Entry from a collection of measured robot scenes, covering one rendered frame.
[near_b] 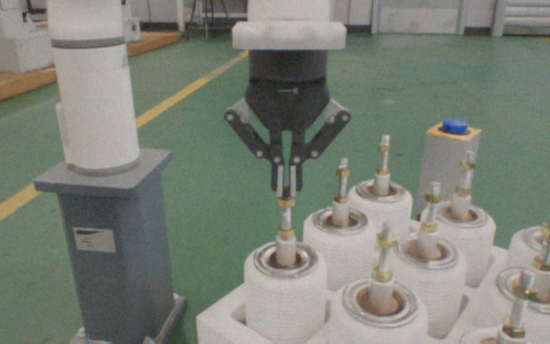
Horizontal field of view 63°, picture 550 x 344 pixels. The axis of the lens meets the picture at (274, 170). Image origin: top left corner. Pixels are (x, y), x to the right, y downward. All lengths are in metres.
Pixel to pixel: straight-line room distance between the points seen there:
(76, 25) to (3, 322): 0.55
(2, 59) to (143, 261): 2.36
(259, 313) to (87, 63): 0.37
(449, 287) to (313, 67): 0.29
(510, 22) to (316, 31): 5.33
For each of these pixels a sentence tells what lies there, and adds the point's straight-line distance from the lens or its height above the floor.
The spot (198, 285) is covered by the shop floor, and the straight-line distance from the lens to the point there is 0.92.
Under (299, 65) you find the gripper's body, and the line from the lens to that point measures 0.41.
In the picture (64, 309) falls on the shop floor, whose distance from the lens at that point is 0.94.
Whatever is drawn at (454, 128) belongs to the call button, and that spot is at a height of 0.32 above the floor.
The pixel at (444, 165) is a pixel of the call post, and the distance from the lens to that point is 0.81.
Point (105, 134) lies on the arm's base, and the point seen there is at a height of 0.36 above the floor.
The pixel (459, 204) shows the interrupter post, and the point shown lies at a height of 0.27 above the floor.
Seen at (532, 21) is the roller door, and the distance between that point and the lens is 5.74.
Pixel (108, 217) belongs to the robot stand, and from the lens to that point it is 0.67.
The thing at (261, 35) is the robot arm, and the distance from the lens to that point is 0.37.
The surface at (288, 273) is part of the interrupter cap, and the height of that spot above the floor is 0.25.
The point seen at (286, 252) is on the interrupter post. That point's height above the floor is 0.27.
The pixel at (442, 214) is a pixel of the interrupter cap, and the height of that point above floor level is 0.25.
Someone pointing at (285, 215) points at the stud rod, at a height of 0.31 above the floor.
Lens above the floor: 0.55
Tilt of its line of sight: 23 degrees down
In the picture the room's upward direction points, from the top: straight up
